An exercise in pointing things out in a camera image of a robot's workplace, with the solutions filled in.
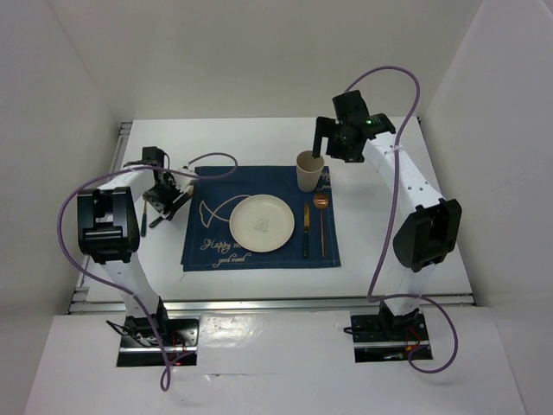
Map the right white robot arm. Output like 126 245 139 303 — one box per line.
312 90 461 339

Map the beige paper cup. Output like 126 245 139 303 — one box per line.
296 150 325 192

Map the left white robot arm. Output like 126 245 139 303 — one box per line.
77 146 189 345

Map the gold knife green handle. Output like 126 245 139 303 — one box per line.
303 202 310 259

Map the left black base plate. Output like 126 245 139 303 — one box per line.
111 317 200 367

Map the gold fork green handle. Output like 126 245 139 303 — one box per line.
149 216 164 229
140 201 148 238

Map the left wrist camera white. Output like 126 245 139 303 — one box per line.
175 165 198 191

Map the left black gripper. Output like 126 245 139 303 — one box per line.
143 173 189 221

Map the aluminium rail front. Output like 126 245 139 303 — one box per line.
68 293 476 316

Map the cream round plate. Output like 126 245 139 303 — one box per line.
229 195 296 253

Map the dark blue cloth placemat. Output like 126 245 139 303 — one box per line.
181 166 341 271

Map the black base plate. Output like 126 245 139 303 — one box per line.
343 313 433 363
111 317 200 367

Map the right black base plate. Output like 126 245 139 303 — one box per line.
343 313 433 363

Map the copper spoon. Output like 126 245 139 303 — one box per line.
313 193 329 257

